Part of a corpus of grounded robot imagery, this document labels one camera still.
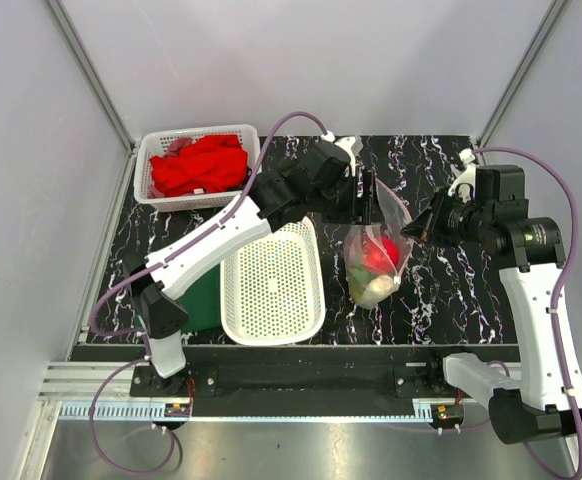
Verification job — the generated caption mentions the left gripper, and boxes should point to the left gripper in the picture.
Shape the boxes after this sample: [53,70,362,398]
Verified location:
[310,169,384,225]

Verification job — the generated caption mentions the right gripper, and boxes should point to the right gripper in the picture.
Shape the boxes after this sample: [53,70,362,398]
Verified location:
[400,186,492,249]

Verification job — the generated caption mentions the red fake apple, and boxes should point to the red fake apple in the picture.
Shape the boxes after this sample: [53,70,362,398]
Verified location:
[361,236,401,275]

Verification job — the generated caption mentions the clear zip top bag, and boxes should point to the clear zip top bag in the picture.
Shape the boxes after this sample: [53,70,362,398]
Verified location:
[343,179,413,310]

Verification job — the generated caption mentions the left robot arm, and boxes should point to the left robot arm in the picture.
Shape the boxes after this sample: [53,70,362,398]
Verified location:
[123,136,362,396]

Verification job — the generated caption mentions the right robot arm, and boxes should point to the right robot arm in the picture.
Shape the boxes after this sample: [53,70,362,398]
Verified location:
[401,165,582,444]

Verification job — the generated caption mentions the large white perforated basket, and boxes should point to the large white perforated basket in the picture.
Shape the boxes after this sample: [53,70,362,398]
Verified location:
[220,218,326,347]

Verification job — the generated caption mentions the red cloth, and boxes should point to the red cloth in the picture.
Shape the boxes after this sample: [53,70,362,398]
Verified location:
[150,134,251,198]

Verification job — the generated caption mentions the small white basket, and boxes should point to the small white basket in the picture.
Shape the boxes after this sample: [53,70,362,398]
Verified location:
[133,124,260,212]

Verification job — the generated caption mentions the green cloth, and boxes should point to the green cloth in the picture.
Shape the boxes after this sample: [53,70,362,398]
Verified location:
[177,265,221,334]

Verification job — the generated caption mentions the grey pink cloth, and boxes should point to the grey pink cloth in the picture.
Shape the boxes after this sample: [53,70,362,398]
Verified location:
[163,137,194,159]

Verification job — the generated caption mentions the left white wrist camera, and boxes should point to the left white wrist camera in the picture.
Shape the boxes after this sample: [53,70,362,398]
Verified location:
[320,131,362,176]

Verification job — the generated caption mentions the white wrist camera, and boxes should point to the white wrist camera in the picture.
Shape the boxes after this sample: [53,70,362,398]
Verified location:
[447,148,478,203]
[320,131,362,176]

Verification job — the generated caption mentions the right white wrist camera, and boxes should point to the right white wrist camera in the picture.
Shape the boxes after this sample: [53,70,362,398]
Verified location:
[447,148,478,203]

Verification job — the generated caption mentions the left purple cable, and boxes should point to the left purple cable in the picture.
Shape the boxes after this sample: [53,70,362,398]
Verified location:
[88,110,335,474]

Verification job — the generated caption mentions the purple cable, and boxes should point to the purple cable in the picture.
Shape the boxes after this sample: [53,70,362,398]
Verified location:
[88,110,335,474]
[470,146,582,480]

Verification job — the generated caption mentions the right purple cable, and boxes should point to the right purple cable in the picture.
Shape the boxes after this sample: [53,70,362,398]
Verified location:
[470,146,582,480]

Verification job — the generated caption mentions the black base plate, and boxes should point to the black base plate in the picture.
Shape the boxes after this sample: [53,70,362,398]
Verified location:
[129,344,502,419]

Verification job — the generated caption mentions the right aluminium frame post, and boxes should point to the right aluminium frame post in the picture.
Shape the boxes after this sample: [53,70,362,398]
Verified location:
[476,0,571,146]

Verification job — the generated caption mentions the aluminium frame post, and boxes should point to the aluminium frame post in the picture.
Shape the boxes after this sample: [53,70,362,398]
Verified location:
[476,0,571,146]
[43,0,135,153]

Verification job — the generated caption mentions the left aluminium frame post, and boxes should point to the left aluminium frame post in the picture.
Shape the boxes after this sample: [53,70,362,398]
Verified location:
[43,0,135,153]

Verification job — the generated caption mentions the white cable duct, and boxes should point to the white cable duct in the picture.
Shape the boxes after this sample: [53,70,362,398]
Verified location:
[58,399,435,424]

